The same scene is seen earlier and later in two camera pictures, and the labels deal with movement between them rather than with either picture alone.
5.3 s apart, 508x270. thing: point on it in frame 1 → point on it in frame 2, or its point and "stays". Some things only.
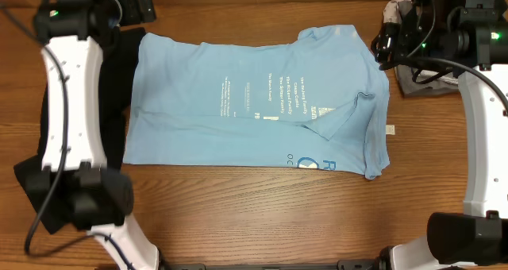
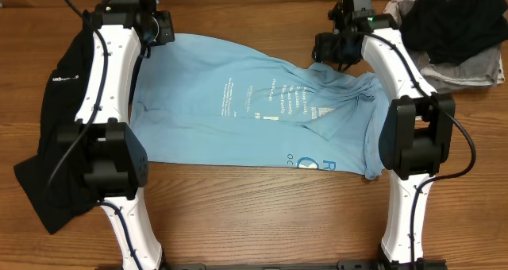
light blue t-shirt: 318,101 stays
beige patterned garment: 395,9 stays
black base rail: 382,264 stays
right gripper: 402,35 → 322,52
